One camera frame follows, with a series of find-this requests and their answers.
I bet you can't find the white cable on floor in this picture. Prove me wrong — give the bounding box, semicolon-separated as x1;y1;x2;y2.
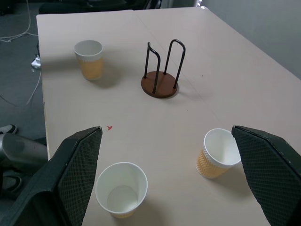
0;0;39;43

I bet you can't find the wooden cup holder stand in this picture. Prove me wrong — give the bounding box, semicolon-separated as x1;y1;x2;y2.
141;39;186;98

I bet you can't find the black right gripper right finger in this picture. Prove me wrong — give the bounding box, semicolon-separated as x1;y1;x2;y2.
231;125;301;226

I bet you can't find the orange ribbed paper cup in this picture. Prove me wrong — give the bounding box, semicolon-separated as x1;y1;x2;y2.
73;40;104;81
195;128;242;179
95;161;149;219

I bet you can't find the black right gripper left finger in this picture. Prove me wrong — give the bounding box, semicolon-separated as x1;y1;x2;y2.
0;126;103;226

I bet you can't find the white power adapter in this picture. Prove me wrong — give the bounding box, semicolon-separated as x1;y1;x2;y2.
31;54;41;70

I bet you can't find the black and white shoe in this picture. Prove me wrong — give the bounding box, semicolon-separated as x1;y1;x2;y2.
0;124;18;135

